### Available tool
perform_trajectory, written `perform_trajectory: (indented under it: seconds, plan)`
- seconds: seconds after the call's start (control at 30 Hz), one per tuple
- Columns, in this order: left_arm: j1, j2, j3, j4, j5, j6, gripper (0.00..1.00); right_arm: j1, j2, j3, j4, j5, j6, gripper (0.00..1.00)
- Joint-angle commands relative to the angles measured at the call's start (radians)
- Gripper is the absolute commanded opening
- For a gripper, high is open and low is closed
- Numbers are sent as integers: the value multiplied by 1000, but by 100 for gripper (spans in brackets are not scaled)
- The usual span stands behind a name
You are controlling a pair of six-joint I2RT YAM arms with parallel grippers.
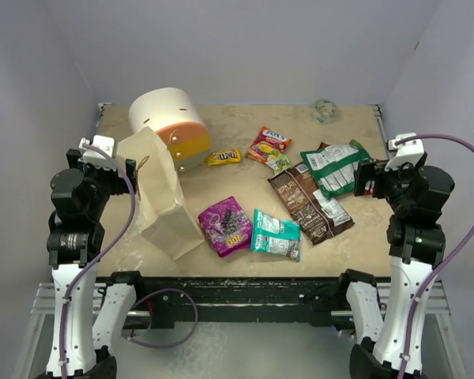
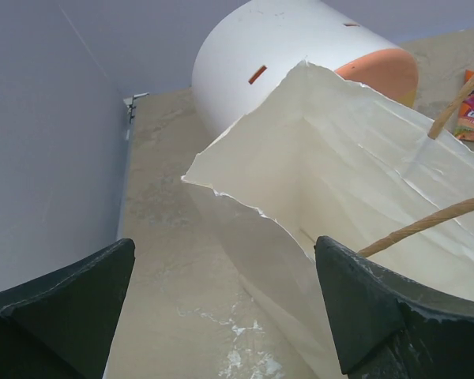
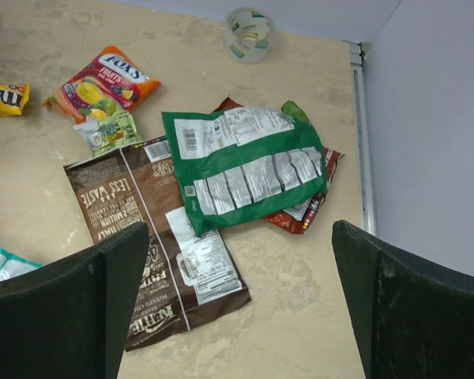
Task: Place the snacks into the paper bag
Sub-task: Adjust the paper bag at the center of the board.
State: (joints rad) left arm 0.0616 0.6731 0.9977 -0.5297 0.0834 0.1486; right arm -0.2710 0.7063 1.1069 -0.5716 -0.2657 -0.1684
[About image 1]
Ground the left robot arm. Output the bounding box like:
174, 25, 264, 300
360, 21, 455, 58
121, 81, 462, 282
42, 147, 147, 378

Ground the white orange cylinder container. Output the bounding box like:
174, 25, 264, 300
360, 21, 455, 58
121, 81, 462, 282
128, 88, 212, 172

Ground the brown paper bag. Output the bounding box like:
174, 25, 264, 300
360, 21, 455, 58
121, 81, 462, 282
118, 127, 205, 261

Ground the yellow m&m's packet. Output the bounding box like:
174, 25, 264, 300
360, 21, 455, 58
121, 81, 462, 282
206, 148, 242, 167

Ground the brown chips bag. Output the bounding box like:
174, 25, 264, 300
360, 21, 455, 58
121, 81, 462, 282
268, 163, 355, 245

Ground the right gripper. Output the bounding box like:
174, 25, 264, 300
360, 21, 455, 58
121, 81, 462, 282
355, 157, 425, 212

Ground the orange fox's fruits candy bag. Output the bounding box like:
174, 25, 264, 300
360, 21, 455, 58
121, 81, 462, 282
245, 126, 292, 163

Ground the purple cable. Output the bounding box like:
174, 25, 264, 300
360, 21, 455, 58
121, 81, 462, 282
57, 142, 200, 379
398, 133, 474, 379

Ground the black aluminium base frame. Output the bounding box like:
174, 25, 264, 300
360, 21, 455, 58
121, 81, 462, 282
29, 103, 457, 332

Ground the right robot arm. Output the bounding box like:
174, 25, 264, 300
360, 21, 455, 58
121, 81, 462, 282
302, 145, 455, 378

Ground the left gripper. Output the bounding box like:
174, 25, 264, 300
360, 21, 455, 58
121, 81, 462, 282
68, 149, 136, 218

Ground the teal fox's mint bag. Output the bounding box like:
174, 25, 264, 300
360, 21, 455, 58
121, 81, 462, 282
250, 208, 301, 262

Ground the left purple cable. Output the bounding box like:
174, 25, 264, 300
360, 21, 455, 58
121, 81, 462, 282
57, 142, 200, 379

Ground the small green himalaya sachet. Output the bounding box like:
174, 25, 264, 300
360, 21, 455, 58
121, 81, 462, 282
265, 153, 292, 175

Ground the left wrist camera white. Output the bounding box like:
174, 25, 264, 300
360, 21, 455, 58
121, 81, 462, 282
78, 135, 117, 171

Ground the green chips bag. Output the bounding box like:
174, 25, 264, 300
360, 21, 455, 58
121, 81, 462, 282
300, 140, 371, 198

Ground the tape roll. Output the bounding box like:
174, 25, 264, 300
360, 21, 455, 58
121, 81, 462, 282
313, 99, 337, 125

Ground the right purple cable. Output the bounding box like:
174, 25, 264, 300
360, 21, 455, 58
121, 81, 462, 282
398, 133, 474, 379

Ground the purple candy bag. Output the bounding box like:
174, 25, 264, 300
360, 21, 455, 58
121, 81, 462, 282
198, 197, 253, 257

